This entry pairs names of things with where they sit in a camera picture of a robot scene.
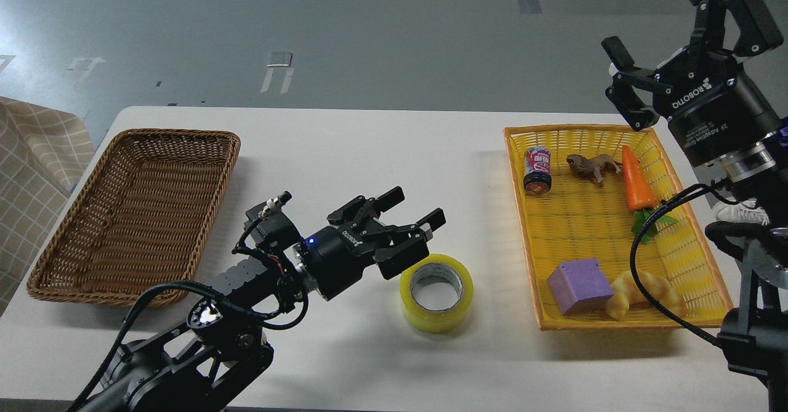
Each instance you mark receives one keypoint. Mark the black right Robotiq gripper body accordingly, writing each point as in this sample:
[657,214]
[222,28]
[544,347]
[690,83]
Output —
[714,107]

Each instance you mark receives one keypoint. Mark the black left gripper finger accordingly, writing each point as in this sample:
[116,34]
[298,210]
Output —
[404,246]
[359,210]

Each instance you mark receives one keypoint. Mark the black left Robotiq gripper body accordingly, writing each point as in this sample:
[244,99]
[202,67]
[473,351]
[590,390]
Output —
[334,258]

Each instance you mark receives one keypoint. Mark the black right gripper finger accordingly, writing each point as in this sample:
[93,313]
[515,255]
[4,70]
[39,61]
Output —
[627,79]
[757,31]

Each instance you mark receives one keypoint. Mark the yellow tape roll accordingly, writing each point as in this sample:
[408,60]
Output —
[442,270]

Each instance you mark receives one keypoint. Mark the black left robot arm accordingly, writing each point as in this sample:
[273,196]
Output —
[204,361]

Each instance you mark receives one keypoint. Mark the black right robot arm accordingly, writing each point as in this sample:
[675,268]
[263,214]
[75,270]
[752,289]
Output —
[752,336]

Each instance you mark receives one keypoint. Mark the brown toy lion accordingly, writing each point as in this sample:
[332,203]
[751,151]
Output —
[592,169]

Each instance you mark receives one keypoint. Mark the orange toy carrot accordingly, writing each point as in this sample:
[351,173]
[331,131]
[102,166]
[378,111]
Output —
[641,200]

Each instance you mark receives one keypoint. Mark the yellow plastic basket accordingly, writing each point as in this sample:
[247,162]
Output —
[578,220]

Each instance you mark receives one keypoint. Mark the white sneaker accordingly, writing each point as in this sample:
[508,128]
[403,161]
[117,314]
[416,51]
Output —
[745,212]

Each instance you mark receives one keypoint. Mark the small drink can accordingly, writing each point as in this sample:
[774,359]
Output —
[537,178]

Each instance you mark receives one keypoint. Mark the purple cube block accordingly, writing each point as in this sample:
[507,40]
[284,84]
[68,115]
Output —
[579,286]

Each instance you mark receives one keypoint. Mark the brown wicker basket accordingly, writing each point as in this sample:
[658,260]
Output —
[142,217]

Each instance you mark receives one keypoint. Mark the beige checkered cloth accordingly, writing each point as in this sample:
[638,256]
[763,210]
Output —
[44,153]

